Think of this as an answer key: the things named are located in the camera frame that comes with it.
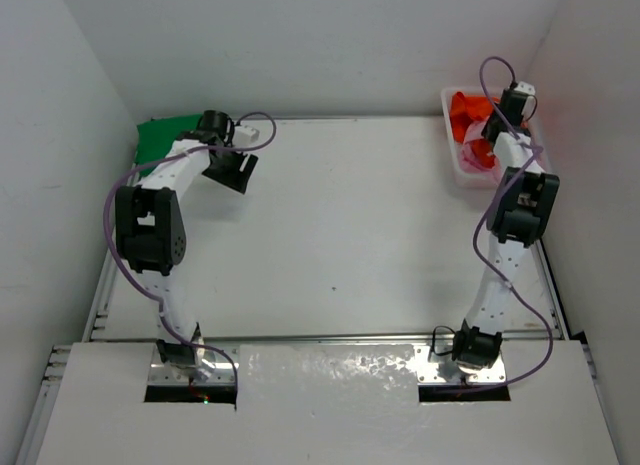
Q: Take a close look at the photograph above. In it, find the white plastic basket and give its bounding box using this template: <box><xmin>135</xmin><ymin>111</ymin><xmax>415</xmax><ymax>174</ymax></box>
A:
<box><xmin>440</xmin><ymin>85</ymin><xmax>553</xmax><ymax>190</ymax></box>

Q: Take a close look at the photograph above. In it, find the white front cover panel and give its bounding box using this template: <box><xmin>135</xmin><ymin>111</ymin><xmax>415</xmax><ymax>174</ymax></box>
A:
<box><xmin>38</xmin><ymin>342</ymin><xmax>617</xmax><ymax>464</ymax></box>

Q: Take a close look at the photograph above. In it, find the orange t shirt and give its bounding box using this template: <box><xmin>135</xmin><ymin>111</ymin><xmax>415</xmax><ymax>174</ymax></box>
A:
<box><xmin>449</xmin><ymin>91</ymin><xmax>493</xmax><ymax>136</ymax></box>

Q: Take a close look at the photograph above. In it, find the green t shirt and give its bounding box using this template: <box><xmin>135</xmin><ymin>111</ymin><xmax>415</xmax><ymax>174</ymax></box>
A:
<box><xmin>134</xmin><ymin>113</ymin><xmax>202</xmax><ymax>166</ymax></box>

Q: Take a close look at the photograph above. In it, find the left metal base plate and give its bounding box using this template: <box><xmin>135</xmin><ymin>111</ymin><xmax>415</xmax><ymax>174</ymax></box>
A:
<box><xmin>147</xmin><ymin>342</ymin><xmax>240</xmax><ymax>387</ymax></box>

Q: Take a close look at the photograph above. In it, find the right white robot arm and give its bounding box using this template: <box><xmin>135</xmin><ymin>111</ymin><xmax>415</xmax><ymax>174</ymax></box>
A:
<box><xmin>451</xmin><ymin>81</ymin><xmax>560</xmax><ymax>371</ymax></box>

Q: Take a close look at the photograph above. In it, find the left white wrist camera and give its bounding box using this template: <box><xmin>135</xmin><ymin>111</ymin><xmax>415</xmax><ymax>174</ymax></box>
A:
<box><xmin>232</xmin><ymin>125</ymin><xmax>260</xmax><ymax>148</ymax></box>

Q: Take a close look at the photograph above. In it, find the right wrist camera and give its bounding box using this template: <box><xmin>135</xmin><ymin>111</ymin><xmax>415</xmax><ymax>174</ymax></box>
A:
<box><xmin>500</xmin><ymin>81</ymin><xmax>537</xmax><ymax>126</ymax></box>

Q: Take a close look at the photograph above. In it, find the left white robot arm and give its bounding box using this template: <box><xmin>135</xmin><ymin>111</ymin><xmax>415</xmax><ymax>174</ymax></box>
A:
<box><xmin>106</xmin><ymin>110</ymin><xmax>262</xmax><ymax>370</ymax></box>

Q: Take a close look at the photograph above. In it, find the metal base plate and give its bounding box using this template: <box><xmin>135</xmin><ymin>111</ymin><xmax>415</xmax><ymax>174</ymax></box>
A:
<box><xmin>147</xmin><ymin>342</ymin><xmax>240</xmax><ymax>387</ymax></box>
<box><xmin>412</xmin><ymin>341</ymin><xmax>507</xmax><ymax>387</ymax></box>

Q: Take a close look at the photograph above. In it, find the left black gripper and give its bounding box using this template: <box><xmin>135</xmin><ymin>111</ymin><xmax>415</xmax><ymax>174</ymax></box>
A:
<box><xmin>204</xmin><ymin>142</ymin><xmax>256</xmax><ymax>194</ymax></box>

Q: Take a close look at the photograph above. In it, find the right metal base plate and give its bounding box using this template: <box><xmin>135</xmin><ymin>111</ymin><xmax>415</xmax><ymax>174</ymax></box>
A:
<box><xmin>412</xmin><ymin>341</ymin><xmax>507</xmax><ymax>387</ymax></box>

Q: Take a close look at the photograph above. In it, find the pink t shirt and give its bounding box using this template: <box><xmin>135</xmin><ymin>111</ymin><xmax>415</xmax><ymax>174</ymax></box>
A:
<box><xmin>452</xmin><ymin>120</ymin><xmax>500</xmax><ymax>182</ymax></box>

